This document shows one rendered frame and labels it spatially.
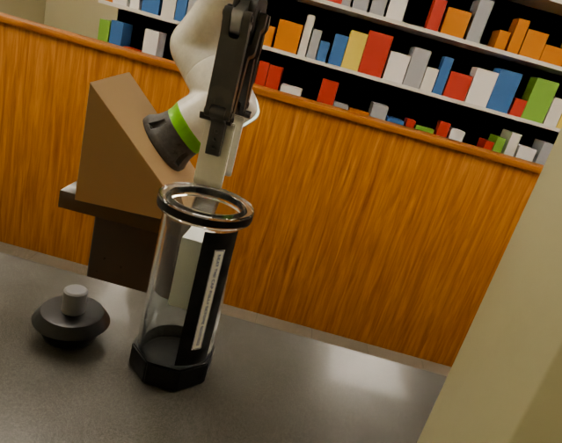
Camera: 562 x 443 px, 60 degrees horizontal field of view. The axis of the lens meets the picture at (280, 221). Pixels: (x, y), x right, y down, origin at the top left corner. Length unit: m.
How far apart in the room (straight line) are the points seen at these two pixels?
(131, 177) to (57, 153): 1.66
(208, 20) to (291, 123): 1.25
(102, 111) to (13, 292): 0.42
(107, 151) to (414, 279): 1.88
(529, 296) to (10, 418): 0.48
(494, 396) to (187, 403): 0.35
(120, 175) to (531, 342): 0.87
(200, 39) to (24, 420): 0.86
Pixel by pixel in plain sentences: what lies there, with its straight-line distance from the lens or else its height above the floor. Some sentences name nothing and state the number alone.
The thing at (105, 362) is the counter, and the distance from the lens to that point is 0.65.
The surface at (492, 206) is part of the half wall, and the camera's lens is 2.55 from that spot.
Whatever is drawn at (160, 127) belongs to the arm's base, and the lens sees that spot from 1.15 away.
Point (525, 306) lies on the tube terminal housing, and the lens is 0.37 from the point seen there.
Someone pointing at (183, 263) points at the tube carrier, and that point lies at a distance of 0.53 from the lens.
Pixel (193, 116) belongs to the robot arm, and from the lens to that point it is 1.13.
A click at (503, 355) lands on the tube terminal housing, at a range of 0.38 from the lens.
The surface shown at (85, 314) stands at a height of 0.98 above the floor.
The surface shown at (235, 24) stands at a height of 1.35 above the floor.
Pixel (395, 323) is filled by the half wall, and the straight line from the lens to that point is 2.71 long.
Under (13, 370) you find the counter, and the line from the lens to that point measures 0.64.
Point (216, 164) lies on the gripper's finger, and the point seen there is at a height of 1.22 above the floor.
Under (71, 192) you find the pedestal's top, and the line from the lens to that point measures 1.15.
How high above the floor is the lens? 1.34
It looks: 19 degrees down
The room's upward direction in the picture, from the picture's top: 16 degrees clockwise
